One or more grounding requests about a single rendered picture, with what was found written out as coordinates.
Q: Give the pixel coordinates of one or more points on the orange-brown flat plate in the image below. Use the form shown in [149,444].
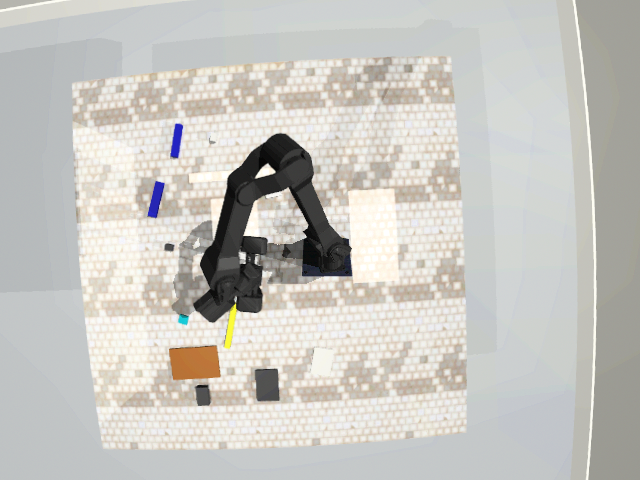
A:
[196,362]

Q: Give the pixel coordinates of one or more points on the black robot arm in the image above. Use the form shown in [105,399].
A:
[221,264]

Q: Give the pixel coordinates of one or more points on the yellow flat bar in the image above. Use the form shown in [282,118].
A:
[230,327]

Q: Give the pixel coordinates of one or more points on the blue rectangular bar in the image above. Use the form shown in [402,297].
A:
[156,198]
[176,142]

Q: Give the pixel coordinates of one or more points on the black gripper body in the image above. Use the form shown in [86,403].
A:
[252,245]

